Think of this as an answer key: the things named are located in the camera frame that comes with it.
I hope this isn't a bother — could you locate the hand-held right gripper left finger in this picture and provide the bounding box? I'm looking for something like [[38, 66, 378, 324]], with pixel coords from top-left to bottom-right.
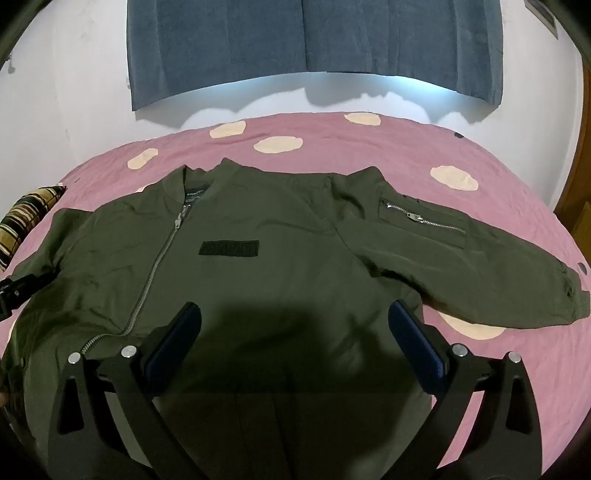
[[46, 302, 204, 480]]

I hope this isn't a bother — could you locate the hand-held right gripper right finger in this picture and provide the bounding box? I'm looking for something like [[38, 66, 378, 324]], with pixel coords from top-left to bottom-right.
[[388, 299, 543, 480]]

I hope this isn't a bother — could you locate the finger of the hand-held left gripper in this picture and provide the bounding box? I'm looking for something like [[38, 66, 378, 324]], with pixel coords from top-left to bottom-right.
[[0, 271, 51, 320]]

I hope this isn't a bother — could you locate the olive green zip jacket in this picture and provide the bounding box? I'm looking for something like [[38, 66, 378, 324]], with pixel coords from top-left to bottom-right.
[[0, 157, 591, 480]]

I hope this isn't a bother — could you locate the brown striped pillow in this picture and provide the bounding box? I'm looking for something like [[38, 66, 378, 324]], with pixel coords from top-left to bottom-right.
[[0, 184, 68, 273]]

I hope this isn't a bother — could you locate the pink cream-dotted bed sheet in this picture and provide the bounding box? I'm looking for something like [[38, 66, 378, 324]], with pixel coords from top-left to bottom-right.
[[0, 111, 591, 480]]

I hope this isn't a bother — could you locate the wooden door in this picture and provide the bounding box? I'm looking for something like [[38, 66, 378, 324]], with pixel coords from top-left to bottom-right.
[[553, 58, 591, 243]]

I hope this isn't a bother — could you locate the blue curtain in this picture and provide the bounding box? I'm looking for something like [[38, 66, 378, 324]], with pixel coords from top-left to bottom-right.
[[126, 0, 504, 112]]

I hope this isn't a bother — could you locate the dark wall vent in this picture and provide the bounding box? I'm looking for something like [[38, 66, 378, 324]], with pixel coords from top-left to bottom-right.
[[537, 0, 561, 40]]

